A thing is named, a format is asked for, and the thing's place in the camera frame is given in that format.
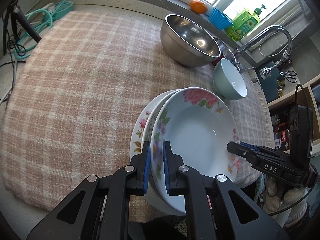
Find plain white leaf plate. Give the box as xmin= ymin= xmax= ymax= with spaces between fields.
xmin=141 ymin=89 xmax=178 ymax=207

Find pink flower white plate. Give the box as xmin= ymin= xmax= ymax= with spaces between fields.
xmin=129 ymin=89 xmax=178 ymax=165

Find red rose floral plate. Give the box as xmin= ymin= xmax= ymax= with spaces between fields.
xmin=150 ymin=87 xmax=240 ymax=216

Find light blue ceramic bowl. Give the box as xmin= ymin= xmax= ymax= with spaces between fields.
xmin=213 ymin=58 xmax=247 ymax=100

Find red steel bowl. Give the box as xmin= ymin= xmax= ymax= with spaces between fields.
xmin=212 ymin=37 xmax=236 ymax=66

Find large steel bowl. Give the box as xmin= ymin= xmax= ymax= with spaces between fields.
xmin=160 ymin=14 xmax=221 ymax=68

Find dark teal knife holder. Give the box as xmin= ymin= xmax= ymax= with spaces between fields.
xmin=255 ymin=61 xmax=284 ymax=103

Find scissors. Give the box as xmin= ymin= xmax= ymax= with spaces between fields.
xmin=280 ymin=70 xmax=297 ymax=83

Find chrome faucet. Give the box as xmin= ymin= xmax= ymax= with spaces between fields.
xmin=232 ymin=24 xmax=294 ymax=81

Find plaid pink cloth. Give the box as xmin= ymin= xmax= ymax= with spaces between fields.
xmin=0 ymin=11 xmax=276 ymax=223

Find green dish soap bottle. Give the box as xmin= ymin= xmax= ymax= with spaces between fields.
xmin=224 ymin=4 xmax=266 ymax=42

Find blue plastic cup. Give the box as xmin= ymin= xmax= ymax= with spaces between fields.
xmin=209 ymin=8 xmax=233 ymax=30

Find orange fruit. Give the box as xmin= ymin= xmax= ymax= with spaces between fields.
xmin=189 ymin=0 xmax=208 ymax=14

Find teal power strip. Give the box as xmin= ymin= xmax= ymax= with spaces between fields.
xmin=42 ymin=1 xmax=74 ymax=22

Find black tripod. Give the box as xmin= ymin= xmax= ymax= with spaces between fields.
xmin=3 ymin=0 xmax=41 ymax=55

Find teal cable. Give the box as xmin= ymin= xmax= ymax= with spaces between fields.
xmin=13 ymin=0 xmax=83 ymax=60

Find black cable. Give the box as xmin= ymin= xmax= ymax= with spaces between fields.
xmin=0 ymin=22 xmax=28 ymax=68

